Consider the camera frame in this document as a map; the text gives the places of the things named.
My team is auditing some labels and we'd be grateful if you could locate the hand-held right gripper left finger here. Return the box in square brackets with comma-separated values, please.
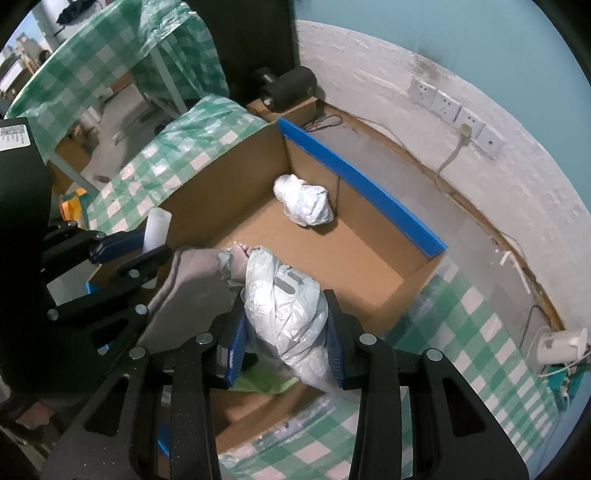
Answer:
[60, 294, 249, 480]

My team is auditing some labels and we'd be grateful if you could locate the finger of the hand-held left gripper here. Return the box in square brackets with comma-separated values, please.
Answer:
[42, 220, 147, 274]
[47, 244, 174, 352]

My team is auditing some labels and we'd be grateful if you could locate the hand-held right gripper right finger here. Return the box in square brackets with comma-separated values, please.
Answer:
[322, 289, 527, 480]

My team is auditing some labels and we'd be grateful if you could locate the grey fleece cloth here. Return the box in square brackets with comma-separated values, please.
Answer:
[136, 247, 245, 356]

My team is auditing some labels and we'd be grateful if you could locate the clear plastic pink bundle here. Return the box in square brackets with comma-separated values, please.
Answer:
[217, 244, 340, 395]

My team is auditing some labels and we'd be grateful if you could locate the blue-sided cardboard box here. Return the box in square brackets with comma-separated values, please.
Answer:
[88, 117, 448, 467]

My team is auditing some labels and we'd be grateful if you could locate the white plastic bundle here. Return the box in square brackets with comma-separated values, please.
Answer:
[273, 174, 335, 227]

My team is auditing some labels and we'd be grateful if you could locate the person's left forearm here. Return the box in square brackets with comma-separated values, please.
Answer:
[9, 392, 59, 430]

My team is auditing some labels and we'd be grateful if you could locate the orange bag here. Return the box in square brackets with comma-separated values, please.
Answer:
[60, 189, 89, 230]

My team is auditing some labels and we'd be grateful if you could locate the green checkered plastic table cover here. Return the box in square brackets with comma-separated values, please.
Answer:
[4, 0, 230, 121]

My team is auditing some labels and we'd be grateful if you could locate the small brown cardboard box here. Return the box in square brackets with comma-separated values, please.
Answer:
[247, 95, 324, 128]

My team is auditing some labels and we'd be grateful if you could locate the small white appliance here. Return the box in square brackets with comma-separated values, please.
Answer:
[534, 327, 590, 368]

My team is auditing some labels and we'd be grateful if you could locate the black cylindrical roller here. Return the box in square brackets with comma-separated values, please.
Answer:
[256, 66, 318, 112]

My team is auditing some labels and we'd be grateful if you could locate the tall black panel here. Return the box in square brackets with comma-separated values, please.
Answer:
[209, 0, 302, 99]

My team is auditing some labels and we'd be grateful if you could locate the thin black cable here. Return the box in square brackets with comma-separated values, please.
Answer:
[302, 112, 343, 134]

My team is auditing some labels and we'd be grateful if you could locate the white plug with cable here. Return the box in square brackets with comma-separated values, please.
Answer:
[436, 124, 474, 186]

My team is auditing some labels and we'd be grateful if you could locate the white wall socket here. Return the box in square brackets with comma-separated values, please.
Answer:
[410, 76, 437, 108]
[431, 90, 463, 124]
[475, 124, 507, 158]
[455, 107, 486, 139]

